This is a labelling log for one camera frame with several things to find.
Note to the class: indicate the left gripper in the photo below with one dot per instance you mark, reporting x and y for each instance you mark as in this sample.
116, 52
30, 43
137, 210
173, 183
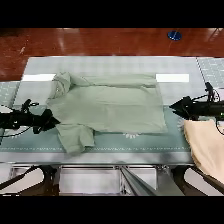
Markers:
40, 121

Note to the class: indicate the beige garment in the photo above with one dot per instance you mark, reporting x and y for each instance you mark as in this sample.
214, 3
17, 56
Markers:
205, 146

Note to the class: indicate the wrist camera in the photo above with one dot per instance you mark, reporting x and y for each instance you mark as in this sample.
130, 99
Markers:
28, 105
210, 90

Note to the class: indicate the silver frame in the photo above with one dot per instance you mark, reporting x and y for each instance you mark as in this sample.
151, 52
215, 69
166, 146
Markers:
140, 180

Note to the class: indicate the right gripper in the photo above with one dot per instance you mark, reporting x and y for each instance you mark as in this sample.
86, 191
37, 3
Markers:
191, 107

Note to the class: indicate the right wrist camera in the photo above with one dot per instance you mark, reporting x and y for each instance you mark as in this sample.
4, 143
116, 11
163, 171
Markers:
210, 90

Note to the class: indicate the blue round disc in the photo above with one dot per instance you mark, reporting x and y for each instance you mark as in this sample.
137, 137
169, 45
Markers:
174, 35

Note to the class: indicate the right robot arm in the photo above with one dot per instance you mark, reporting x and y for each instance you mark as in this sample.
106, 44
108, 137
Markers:
213, 108

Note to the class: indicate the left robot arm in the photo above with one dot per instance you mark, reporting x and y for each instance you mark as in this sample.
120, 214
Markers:
13, 119

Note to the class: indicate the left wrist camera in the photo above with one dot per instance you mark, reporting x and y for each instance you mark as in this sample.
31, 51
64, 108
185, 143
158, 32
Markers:
28, 105

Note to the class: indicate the pale green shirt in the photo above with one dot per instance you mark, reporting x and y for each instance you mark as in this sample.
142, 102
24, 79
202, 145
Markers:
110, 106

